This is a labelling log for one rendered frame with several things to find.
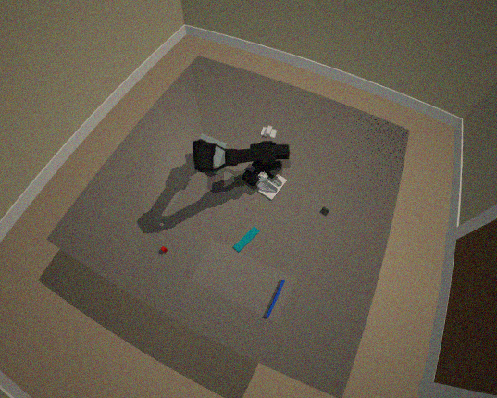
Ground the teal flat bar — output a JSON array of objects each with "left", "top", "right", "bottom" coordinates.
[{"left": 233, "top": 227, "right": 260, "bottom": 252}]

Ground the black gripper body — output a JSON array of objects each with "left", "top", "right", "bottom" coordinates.
[{"left": 242, "top": 162, "right": 265, "bottom": 186}]

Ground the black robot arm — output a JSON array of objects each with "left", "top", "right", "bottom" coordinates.
[{"left": 193, "top": 140, "right": 290, "bottom": 179}]

